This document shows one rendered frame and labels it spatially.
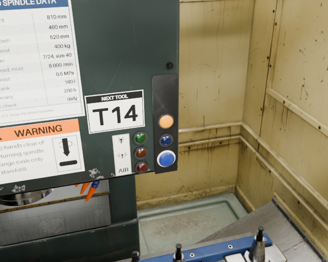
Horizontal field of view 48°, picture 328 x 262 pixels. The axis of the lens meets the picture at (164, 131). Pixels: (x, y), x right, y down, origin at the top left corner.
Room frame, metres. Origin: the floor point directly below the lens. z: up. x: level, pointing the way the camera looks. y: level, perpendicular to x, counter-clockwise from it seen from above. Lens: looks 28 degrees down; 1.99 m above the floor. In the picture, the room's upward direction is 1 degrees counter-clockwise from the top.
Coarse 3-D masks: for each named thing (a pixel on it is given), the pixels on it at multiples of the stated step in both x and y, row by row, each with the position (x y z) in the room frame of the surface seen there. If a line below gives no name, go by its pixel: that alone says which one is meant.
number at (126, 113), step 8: (112, 104) 0.57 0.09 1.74; (120, 104) 0.57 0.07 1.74; (128, 104) 0.57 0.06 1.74; (136, 104) 0.58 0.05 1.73; (112, 112) 0.57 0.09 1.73; (120, 112) 0.57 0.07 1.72; (128, 112) 0.57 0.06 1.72; (136, 112) 0.58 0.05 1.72; (112, 120) 0.57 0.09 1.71; (120, 120) 0.57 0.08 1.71; (128, 120) 0.57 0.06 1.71; (136, 120) 0.58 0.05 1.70
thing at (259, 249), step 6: (258, 240) 0.70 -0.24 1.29; (252, 246) 0.71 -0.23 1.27; (258, 246) 0.69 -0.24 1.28; (264, 246) 0.70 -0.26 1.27; (252, 252) 0.70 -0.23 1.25; (258, 252) 0.69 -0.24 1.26; (264, 252) 0.70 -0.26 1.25; (252, 258) 0.69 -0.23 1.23; (258, 258) 0.69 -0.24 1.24; (264, 258) 0.70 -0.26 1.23
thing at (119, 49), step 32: (96, 0) 0.57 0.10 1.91; (128, 0) 0.58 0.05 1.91; (160, 0) 0.59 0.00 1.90; (96, 32) 0.57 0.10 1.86; (128, 32) 0.58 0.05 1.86; (160, 32) 0.59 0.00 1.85; (96, 64) 0.56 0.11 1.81; (128, 64) 0.58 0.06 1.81; (160, 64) 0.59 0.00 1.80; (128, 128) 0.58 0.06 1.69; (96, 160) 0.56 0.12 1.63; (0, 192) 0.52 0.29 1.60
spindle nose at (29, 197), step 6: (30, 192) 0.65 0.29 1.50; (36, 192) 0.65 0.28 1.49; (42, 192) 0.66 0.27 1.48; (48, 192) 0.68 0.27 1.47; (0, 198) 0.64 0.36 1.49; (6, 198) 0.64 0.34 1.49; (12, 198) 0.63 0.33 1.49; (18, 198) 0.64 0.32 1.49; (24, 198) 0.64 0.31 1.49; (30, 198) 0.65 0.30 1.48; (36, 198) 0.65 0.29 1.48; (42, 198) 0.66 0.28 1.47; (6, 204) 0.64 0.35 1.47; (12, 204) 0.64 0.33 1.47; (18, 204) 0.64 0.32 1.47; (24, 204) 0.64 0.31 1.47
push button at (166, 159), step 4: (168, 152) 0.59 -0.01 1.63; (160, 156) 0.58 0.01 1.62; (164, 156) 0.58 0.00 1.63; (168, 156) 0.58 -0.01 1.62; (172, 156) 0.59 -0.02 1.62; (160, 160) 0.58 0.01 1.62; (164, 160) 0.58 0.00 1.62; (168, 160) 0.58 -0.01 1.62; (172, 160) 0.59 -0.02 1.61; (160, 164) 0.58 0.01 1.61; (164, 164) 0.58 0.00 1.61; (168, 164) 0.58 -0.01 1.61
